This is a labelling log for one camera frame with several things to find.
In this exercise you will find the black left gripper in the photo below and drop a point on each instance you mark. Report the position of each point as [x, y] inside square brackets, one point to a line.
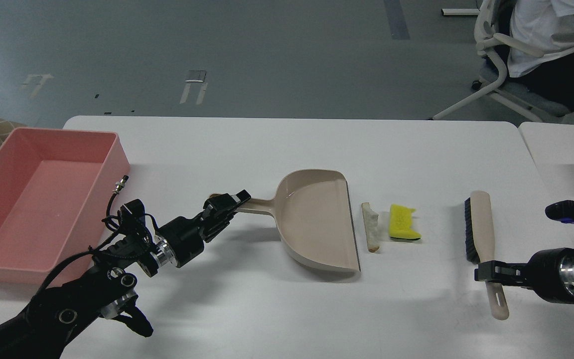
[186, 237]

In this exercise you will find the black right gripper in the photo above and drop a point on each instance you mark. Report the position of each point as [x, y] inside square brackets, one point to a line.
[549, 273]

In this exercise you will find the beige hand brush black bristles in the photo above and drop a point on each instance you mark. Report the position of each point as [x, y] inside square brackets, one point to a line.
[480, 246]

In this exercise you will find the beige plastic dustpan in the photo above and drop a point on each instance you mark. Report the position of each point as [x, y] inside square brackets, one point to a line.
[312, 212]

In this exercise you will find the yellow sponge piece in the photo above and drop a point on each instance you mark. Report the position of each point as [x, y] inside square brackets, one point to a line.
[401, 223]

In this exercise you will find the bread slice scrap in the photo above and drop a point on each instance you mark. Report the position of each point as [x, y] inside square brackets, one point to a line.
[371, 227]

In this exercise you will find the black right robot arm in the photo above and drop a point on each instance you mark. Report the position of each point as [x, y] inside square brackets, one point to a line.
[562, 211]

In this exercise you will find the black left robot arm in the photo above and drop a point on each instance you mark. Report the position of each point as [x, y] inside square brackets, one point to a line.
[96, 284]

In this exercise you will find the pink plastic bin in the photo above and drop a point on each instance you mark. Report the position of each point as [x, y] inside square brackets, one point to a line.
[54, 190]

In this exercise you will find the white office chair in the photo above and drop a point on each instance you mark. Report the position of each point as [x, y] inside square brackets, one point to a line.
[493, 44]

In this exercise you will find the seated person white shirt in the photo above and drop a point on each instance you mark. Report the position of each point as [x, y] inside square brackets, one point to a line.
[547, 25]

